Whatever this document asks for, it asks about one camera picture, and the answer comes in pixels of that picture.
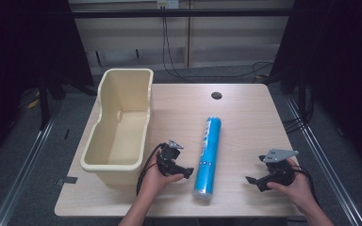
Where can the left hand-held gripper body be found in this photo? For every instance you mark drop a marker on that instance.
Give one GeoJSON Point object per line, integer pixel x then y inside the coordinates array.
{"type": "Point", "coordinates": [168, 153]}

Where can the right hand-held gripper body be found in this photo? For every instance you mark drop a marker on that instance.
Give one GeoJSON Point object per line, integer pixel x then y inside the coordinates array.
{"type": "Point", "coordinates": [279, 171]}

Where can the blue cylindrical roll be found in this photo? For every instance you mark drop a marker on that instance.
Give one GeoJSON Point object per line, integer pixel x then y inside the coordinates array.
{"type": "Point", "coordinates": [208, 157]}

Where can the cream plastic bin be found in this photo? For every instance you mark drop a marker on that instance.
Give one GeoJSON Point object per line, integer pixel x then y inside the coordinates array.
{"type": "Point", "coordinates": [124, 141]}

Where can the person's left hand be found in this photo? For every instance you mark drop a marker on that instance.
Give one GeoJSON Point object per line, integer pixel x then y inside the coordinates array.
{"type": "Point", "coordinates": [157, 182]}

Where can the person's right hand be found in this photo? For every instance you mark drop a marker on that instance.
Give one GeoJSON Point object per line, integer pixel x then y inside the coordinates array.
{"type": "Point", "coordinates": [297, 188]}

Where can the small black floor tape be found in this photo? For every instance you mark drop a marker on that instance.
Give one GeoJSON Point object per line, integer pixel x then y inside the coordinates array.
{"type": "Point", "coordinates": [67, 134]}

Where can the grey tape strip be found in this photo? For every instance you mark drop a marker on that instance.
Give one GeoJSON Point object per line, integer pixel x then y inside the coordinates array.
{"type": "Point", "coordinates": [67, 180]}

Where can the black curtain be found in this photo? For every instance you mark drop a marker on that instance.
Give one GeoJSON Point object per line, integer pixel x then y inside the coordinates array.
{"type": "Point", "coordinates": [342, 62]}
{"type": "Point", "coordinates": [22, 56]}

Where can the black stand leg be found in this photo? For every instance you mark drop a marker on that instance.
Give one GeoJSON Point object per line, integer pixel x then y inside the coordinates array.
{"type": "Point", "coordinates": [44, 103]}

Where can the metal floor rail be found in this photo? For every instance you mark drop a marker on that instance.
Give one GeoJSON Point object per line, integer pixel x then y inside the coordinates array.
{"type": "Point", "coordinates": [22, 175]}
{"type": "Point", "coordinates": [330, 175]}

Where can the black horizontal frame bar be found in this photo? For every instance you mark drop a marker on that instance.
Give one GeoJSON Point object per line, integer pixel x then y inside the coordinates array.
{"type": "Point", "coordinates": [182, 12]}

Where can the white wall socket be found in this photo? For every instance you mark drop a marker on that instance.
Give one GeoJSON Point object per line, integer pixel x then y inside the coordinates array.
{"type": "Point", "coordinates": [167, 3]}

